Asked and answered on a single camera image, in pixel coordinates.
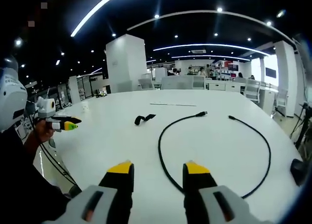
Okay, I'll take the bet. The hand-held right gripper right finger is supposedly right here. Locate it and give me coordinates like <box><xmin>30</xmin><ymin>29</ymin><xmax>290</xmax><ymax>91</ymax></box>
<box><xmin>182</xmin><ymin>160</ymin><xmax>272</xmax><ymax>224</ymax></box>

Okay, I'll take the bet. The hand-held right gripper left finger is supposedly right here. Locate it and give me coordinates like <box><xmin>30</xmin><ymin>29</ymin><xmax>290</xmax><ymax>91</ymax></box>
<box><xmin>43</xmin><ymin>160</ymin><xmax>135</xmax><ymax>224</ymax></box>

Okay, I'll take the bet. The black charging cable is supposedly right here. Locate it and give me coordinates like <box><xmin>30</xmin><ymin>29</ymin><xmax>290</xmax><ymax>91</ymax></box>
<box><xmin>157</xmin><ymin>110</ymin><xmax>272</xmax><ymax>199</ymax></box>

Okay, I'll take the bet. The black Velcro strap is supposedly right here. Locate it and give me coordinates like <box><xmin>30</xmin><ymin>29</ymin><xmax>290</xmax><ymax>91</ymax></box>
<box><xmin>134</xmin><ymin>113</ymin><xmax>156</xmax><ymax>126</ymax></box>

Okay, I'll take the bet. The white desk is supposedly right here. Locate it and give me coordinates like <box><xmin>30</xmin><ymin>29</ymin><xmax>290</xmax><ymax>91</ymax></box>
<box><xmin>33</xmin><ymin>89</ymin><xmax>304</xmax><ymax>224</ymax></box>

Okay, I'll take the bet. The grey desk partition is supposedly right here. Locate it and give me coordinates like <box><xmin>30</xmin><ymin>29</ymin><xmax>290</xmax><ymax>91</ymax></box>
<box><xmin>160</xmin><ymin>75</ymin><xmax>194</xmax><ymax>91</ymax></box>

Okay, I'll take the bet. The person's left hand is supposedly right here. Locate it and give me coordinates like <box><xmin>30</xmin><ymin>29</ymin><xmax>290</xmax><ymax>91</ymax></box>
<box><xmin>33</xmin><ymin>118</ymin><xmax>55</xmax><ymax>144</ymax></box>

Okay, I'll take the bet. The white chest-worn device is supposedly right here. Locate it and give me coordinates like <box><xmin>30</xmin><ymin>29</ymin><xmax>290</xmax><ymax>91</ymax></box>
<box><xmin>0</xmin><ymin>55</ymin><xmax>28</xmax><ymax>133</ymax></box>

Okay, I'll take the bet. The person's dark clothing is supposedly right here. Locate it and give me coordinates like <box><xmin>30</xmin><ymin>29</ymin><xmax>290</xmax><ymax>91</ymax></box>
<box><xmin>0</xmin><ymin>130</ymin><xmax>82</xmax><ymax>224</ymax></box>

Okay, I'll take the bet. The white square pillar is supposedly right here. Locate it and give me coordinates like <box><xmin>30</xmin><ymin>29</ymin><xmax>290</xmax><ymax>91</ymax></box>
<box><xmin>105</xmin><ymin>34</ymin><xmax>148</xmax><ymax>93</ymax></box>

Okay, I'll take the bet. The grey office chair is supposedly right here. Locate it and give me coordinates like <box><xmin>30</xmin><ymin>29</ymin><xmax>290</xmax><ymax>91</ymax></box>
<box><xmin>274</xmin><ymin>88</ymin><xmax>289</xmax><ymax>118</ymax></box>
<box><xmin>244</xmin><ymin>78</ymin><xmax>261</xmax><ymax>103</ymax></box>
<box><xmin>137</xmin><ymin>77</ymin><xmax>155</xmax><ymax>91</ymax></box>
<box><xmin>192</xmin><ymin>75</ymin><xmax>206</xmax><ymax>90</ymax></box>

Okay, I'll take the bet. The black rounded object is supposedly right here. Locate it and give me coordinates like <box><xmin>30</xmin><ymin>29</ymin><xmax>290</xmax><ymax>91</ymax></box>
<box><xmin>290</xmin><ymin>158</ymin><xmax>310</xmax><ymax>187</ymax></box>

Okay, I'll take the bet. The long ceiling light strip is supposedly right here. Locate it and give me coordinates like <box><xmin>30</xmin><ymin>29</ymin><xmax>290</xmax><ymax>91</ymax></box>
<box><xmin>70</xmin><ymin>0</ymin><xmax>126</xmax><ymax>37</ymax></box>

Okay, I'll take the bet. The black tripod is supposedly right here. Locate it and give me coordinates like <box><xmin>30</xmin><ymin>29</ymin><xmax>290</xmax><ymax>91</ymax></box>
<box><xmin>289</xmin><ymin>100</ymin><xmax>312</xmax><ymax>148</ymax></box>

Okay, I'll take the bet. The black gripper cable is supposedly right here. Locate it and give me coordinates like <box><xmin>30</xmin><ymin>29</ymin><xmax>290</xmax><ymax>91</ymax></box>
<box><xmin>39</xmin><ymin>141</ymin><xmax>78</xmax><ymax>187</ymax></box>

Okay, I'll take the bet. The dark wall screen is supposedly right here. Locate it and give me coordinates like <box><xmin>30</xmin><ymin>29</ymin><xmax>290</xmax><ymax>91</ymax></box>
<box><xmin>265</xmin><ymin>67</ymin><xmax>278</xmax><ymax>78</ymax></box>

